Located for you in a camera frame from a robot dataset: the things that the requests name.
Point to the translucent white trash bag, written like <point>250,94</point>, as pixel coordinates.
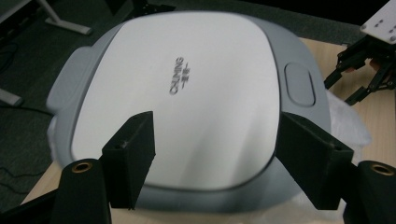
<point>345,121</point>

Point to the white metal stand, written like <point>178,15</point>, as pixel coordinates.
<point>68,27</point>

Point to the grey and white pedal trash can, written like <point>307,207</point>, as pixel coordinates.
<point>193,93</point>

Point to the black stand base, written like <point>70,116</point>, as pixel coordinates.
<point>140,7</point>

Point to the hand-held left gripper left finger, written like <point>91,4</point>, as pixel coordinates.
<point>130,155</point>

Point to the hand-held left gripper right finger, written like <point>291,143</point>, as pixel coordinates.
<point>311,155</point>

